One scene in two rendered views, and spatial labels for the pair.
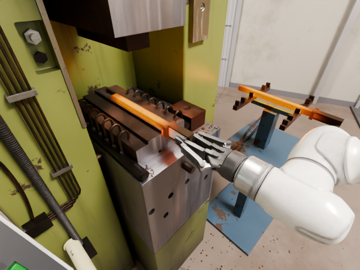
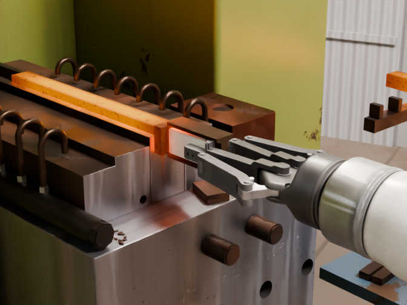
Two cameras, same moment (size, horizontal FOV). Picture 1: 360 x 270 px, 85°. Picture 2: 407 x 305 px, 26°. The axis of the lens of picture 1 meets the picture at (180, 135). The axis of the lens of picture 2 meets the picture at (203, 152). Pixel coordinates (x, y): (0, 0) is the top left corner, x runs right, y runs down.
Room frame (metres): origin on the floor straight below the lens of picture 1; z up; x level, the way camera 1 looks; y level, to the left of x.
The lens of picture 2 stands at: (-0.48, -0.04, 1.36)
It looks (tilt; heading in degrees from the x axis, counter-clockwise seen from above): 21 degrees down; 2
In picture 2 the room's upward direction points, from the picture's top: straight up
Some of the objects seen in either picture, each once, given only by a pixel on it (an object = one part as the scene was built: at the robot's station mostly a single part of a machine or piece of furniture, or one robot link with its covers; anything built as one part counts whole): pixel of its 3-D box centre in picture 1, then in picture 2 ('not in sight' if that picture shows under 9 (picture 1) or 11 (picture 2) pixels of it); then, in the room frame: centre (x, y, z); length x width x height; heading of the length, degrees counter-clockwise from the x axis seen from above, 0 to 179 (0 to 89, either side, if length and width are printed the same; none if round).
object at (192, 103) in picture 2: (178, 118); (196, 122); (0.57, 0.01, 0.99); 0.04 x 0.01 x 0.06; 136
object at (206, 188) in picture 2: not in sight; (211, 190); (0.50, -0.01, 0.92); 0.04 x 0.03 x 0.01; 26
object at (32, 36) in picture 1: (37, 47); not in sight; (0.44, 0.30, 1.25); 0.03 x 0.03 x 0.07; 46
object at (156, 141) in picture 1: (125, 117); (48, 127); (0.62, 0.21, 0.96); 0.42 x 0.20 x 0.09; 46
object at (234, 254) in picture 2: (188, 167); (221, 250); (0.45, -0.03, 0.87); 0.04 x 0.03 x 0.03; 46
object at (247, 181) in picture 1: (252, 176); (363, 206); (0.30, -0.17, 1.00); 0.09 x 0.06 x 0.09; 136
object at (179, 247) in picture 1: (151, 212); not in sight; (0.67, 0.18, 0.23); 0.56 x 0.38 x 0.47; 46
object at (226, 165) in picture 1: (224, 160); (304, 184); (0.35, -0.11, 1.00); 0.09 x 0.08 x 0.07; 46
